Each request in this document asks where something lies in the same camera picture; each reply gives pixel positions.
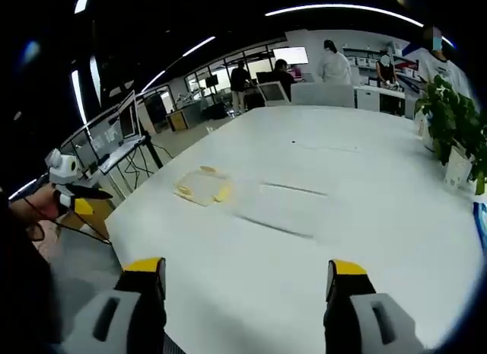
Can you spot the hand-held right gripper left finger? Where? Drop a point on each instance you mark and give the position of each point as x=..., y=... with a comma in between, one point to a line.
x=125, y=316

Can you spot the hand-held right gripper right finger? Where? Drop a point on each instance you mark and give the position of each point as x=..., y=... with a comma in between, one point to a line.
x=342, y=319

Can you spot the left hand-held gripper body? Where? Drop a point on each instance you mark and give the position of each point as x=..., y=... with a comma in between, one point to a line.
x=61, y=169

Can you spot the clear container with yellow buckle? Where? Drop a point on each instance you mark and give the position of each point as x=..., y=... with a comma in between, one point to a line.
x=203, y=186

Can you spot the person's left hand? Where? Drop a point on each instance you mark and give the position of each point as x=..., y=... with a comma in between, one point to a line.
x=36, y=207

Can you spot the black laptop stand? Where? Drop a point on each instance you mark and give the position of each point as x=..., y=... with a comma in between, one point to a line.
x=152, y=152

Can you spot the yellow framed cabinet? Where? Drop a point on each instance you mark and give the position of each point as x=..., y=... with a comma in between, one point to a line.
x=178, y=121

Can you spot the blue white object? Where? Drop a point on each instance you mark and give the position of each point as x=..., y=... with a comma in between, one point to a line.
x=481, y=224

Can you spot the white power strip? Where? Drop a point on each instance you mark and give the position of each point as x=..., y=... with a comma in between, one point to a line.
x=327, y=146

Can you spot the white plant pot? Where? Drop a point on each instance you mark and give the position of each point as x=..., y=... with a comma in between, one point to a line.
x=458, y=167

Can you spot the white monitor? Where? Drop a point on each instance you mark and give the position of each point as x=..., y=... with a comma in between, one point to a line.
x=272, y=93

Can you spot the white counter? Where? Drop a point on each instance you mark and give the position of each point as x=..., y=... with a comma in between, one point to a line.
x=374, y=97

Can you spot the green potted plant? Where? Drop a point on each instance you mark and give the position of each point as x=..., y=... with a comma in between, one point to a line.
x=449, y=114

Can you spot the shelf with white boxes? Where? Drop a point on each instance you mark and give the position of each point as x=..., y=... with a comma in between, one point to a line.
x=365, y=62

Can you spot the ceiling light strip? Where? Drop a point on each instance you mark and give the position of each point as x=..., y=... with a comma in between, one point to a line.
x=342, y=9

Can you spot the wall screen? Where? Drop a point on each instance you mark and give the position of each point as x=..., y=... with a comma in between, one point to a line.
x=291, y=56

